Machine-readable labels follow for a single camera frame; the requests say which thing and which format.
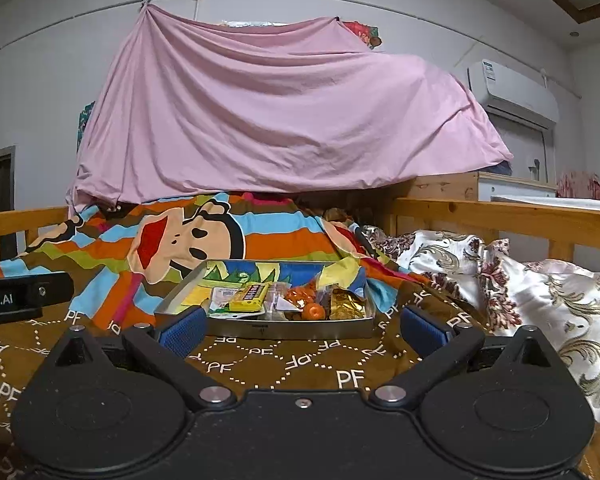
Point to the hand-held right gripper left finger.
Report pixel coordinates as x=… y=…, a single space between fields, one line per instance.
x=182 y=332

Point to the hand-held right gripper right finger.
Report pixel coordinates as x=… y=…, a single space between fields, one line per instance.
x=425 y=332

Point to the white and green snack packet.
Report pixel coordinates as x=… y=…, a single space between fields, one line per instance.
x=220 y=297

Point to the yellow snack packet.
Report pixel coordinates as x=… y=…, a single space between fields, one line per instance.
x=247 y=300

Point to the gold foil snack wrapper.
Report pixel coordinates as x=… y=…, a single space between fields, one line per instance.
x=345 y=305

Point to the small white packet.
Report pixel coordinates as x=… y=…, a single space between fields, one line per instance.
x=286 y=304

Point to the orange snack packet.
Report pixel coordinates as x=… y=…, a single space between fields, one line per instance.
x=300 y=295

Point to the printed cartoon blanket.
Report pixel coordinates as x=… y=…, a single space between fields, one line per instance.
x=105 y=260

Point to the white floral quilt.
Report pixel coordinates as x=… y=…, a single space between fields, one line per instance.
x=555 y=300

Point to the wooden cabinet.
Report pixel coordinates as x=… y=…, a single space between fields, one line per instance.
x=440 y=187

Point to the brown plush toy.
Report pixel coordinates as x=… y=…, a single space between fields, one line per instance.
x=337 y=214

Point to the white board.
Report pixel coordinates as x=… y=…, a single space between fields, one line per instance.
x=555 y=202

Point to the red floral cloth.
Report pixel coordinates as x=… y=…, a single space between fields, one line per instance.
x=580 y=185

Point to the pink bed sheet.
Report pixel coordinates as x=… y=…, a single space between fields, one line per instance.
x=280 y=110

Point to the white air conditioner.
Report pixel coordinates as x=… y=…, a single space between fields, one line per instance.
x=515 y=92

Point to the wooden bed frame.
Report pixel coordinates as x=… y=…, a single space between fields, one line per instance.
x=480 y=212

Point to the teal floral wall poster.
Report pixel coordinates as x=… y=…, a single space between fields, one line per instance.
x=85 y=120

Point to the red floral wall decoration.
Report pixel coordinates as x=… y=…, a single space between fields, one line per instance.
x=365 y=32

